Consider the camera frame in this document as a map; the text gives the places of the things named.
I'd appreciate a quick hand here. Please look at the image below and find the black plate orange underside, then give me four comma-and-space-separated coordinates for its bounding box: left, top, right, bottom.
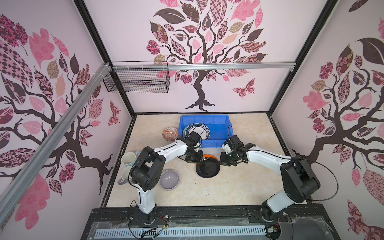
196, 157, 220, 179

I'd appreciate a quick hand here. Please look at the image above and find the white plate green rim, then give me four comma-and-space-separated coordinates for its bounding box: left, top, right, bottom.
182, 123, 211, 140

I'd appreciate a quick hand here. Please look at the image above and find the blue plastic bin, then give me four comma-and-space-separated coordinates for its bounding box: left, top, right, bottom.
178, 115, 233, 148

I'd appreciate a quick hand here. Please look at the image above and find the red patterned bowl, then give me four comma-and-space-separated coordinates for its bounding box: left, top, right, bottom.
162, 127, 179, 142

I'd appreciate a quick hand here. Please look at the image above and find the lavender grey bowl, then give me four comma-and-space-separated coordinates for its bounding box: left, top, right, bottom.
160, 169, 180, 191

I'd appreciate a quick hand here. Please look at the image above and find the cream mug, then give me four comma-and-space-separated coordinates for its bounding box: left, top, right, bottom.
121, 151, 141, 167

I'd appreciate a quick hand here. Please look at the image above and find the lavender grey mug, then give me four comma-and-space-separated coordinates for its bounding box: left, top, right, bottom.
118, 166, 132, 186

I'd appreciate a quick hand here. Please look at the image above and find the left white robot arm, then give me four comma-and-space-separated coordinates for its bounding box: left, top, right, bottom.
128, 132, 203, 215

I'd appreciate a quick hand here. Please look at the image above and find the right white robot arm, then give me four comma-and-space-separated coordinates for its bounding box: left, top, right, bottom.
220, 135, 321, 222

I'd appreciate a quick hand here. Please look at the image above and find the white vented cable duct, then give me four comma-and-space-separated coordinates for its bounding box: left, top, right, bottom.
94, 226, 266, 240

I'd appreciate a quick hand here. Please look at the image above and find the black wire basket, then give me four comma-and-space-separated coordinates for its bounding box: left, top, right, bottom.
103, 60, 171, 94

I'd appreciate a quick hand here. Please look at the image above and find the aluminium rail back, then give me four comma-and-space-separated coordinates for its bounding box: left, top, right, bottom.
110, 61, 296, 71

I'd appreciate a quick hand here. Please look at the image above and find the aluminium rail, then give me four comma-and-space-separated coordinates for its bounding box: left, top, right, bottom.
110, 61, 296, 71
1, 63, 111, 224

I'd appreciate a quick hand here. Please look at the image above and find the aluminium rail left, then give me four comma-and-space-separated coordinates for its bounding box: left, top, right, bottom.
1, 63, 111, 224

